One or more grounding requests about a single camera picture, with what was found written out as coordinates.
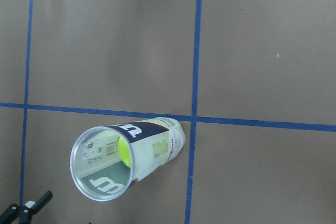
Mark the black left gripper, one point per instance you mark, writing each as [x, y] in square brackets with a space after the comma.
[23, 213]

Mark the Wilson tennis ball can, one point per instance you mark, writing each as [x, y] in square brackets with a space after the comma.
[96, 168]

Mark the tennis ball with Wilson logo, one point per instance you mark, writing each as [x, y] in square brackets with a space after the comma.
[123, 152]

